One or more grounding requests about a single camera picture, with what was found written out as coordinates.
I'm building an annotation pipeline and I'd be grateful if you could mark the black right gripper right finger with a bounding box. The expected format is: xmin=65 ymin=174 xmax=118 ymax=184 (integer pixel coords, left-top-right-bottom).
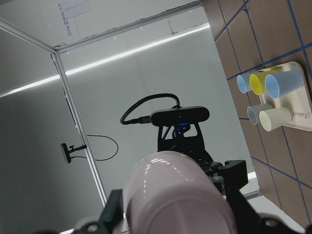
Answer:
xmin=226 ymin=189 xmax=298 ymax=234

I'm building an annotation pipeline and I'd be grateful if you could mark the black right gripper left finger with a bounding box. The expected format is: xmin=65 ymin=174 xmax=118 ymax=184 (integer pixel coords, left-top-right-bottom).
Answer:
xmin=71 ymin=189 xmax=124 ymax=234

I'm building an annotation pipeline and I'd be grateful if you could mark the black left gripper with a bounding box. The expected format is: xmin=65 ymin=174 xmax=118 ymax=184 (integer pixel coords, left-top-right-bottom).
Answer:
xmin=157 ymin=123 xmax=248 ymax=195

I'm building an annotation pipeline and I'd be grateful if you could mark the pink plastic cup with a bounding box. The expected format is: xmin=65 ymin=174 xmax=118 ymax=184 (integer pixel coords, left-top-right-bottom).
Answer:
xmin=123 ymin=151 xmax=238 ymax=234

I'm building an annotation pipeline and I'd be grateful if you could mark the grey plastic cup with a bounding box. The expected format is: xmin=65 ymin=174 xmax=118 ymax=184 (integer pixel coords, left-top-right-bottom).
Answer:
xmin=247 ymin=103 xmax=274 ymax=125

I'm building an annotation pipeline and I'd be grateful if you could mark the pale green plastic cup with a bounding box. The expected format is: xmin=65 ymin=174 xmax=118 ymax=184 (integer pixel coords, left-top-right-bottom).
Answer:
xmin=259 ymin=107 xmax=292 ymax=132

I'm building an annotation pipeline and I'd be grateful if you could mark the light blue plastic cup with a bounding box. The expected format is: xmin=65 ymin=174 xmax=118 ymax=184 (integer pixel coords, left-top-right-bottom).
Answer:
xmin=236 ymin=73 xmax=252 ymax=94

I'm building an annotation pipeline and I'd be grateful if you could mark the yellow plastic cup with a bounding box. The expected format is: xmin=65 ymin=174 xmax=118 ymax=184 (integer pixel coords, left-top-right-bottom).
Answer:
xmin=250 ymin=70 xmax=279 ymax=95

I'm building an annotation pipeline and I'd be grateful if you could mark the cream plastic tray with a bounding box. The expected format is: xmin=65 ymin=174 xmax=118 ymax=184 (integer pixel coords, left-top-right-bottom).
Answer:
xmin=259 ymin=61 xmax=312 ymax=131

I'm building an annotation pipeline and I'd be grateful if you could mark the black webcam on frame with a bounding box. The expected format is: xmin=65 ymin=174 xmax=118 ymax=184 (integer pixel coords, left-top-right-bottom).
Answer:
xmin=61 ymin=143 xmax=87 ymax=164

